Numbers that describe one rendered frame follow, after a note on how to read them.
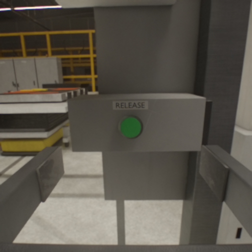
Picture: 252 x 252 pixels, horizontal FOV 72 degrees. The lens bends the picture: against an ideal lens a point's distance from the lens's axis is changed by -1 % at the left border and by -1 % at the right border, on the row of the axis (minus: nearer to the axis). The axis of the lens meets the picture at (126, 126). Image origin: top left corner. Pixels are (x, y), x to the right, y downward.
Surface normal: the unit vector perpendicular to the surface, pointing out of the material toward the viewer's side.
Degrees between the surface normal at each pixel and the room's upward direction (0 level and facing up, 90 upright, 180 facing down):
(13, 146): 90
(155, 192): 90
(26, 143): 90
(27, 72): 90
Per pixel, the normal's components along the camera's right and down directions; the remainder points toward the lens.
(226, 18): -0.02, 0.26
